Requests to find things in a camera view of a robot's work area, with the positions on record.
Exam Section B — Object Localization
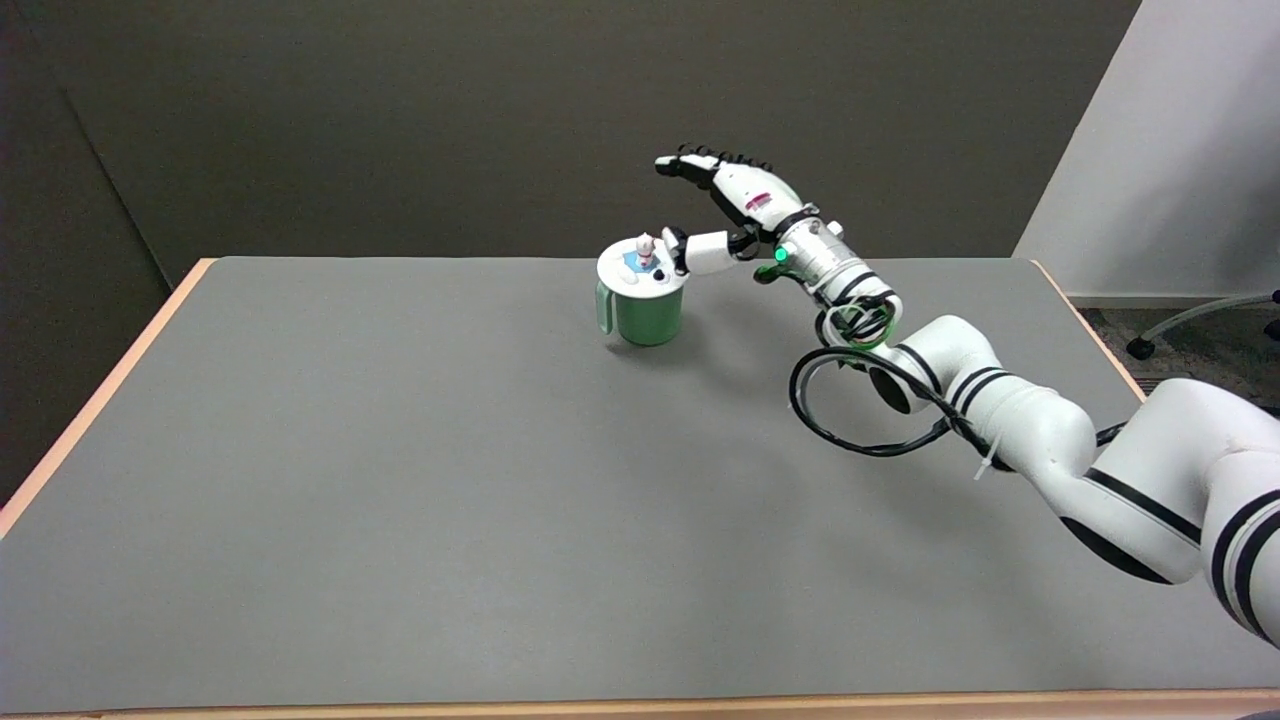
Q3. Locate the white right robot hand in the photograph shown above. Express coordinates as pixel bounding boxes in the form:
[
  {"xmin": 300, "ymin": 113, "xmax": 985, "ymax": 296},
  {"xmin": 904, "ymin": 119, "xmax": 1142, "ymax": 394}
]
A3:
[{"xmin": 655, "ymin": 145, "xmax": 817, "ymax": 278}]

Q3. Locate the white cup lid with figurine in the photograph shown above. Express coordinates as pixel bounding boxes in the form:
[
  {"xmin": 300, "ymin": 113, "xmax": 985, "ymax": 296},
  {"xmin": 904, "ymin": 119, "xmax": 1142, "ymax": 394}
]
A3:
[{"xmin": 597, "ymin": 232, "xmax": 688, "ymax": 299}]

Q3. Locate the grey office chair base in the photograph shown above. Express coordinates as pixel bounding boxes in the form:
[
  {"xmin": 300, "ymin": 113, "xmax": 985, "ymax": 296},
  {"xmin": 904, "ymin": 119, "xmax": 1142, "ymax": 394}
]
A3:
[{"xmin": 1127, "ymin": 290, "xmax": 1280, "ymax": 361}]

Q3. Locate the coiled thin wire bundle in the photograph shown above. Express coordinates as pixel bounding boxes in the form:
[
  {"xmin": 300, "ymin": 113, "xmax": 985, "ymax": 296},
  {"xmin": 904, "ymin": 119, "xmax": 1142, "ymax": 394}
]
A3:
[{"xmin": 824, "ymin": 298, "xmax": 897, "ymax": 352}]

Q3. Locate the green cup with handle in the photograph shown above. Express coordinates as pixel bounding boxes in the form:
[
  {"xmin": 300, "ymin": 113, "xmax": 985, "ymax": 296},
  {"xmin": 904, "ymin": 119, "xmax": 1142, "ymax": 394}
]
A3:
[{"xmin": 596, "ymin": 280, "xmax": 686, "ymax": 348}]

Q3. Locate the black looping robot cable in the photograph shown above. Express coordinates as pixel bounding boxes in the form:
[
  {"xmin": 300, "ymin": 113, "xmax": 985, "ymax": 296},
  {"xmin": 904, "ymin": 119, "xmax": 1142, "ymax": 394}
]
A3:
[{"xmin": 788, "ymin": 347, "xmax": 1131, "ymax": 471}]

